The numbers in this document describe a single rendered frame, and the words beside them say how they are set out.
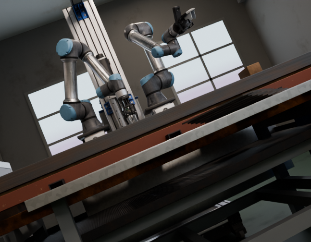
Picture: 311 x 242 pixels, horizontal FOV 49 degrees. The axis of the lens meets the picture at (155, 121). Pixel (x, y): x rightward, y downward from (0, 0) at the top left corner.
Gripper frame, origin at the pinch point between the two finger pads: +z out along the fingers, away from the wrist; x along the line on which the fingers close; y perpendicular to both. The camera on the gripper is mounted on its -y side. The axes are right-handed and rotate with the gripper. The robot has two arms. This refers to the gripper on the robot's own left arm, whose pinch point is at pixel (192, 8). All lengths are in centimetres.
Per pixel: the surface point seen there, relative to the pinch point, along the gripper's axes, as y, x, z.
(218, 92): 52, 65, 48
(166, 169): 78, 55, -31
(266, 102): 61, 80, 77
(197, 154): 80, 35, -24
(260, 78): 55, 47, 55
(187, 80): 16, -196, -253
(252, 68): 51, 42, 49
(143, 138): 53, 98, 35
